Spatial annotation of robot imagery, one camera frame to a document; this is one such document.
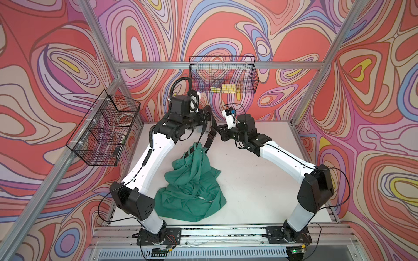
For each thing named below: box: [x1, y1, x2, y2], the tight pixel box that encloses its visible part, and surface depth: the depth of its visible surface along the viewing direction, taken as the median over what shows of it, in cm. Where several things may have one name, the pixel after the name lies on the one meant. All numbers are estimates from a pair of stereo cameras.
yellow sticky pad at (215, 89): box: [210, 87, 221, 93], surface depth 85 cm
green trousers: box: [154, 142, 227, 222], surface depth 82 cm
